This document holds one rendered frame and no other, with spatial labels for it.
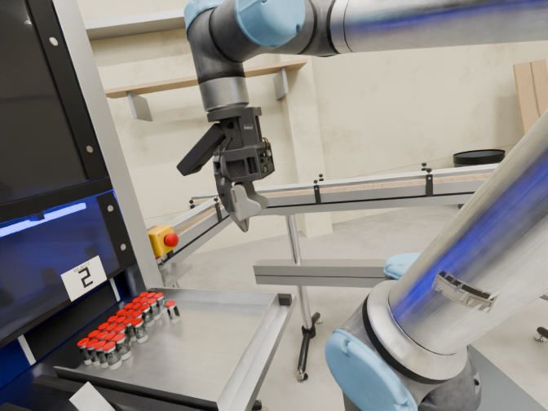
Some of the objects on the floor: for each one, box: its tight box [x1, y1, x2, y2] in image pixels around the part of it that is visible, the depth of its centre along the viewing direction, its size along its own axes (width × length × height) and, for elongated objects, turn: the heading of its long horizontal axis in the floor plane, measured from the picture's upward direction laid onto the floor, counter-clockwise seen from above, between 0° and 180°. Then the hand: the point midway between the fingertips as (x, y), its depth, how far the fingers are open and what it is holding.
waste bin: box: [453, 149, 506, 209], centre depth 320 cm, size 46×46×62 cm
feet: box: [297, 312, 323, 383], centre depth 166 cm, size 8×50×14 cm, turn 13°
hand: (240, 225), depth 53 cm, fingers closed
